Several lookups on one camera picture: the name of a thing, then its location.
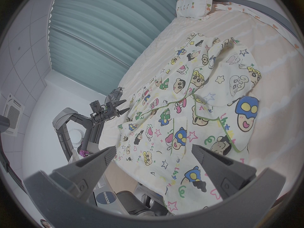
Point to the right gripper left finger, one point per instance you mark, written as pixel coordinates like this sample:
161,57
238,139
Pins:
80,174

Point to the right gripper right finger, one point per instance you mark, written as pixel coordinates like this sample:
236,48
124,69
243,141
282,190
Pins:
225,174

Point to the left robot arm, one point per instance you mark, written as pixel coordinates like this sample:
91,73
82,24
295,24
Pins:
64,117

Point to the white printed pillow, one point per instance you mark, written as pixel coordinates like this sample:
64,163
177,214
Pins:
192,1

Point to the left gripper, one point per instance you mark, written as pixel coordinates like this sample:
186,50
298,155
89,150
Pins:
111,110

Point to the blue-green curtain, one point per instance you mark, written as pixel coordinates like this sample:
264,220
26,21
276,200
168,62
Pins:
95,32

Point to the grey garment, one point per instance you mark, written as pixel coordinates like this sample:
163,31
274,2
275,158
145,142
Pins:
116,92

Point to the white printed pyjama top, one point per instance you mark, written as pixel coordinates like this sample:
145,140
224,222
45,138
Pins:
190,91

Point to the purple plastic bag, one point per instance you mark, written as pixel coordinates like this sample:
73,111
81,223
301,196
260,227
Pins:
83,153

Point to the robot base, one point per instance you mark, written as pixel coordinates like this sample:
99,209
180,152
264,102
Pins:
104,197

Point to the ceiling air conditioner vent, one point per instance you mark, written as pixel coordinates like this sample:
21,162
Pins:
13,113

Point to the bed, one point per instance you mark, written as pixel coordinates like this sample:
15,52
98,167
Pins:
273,79

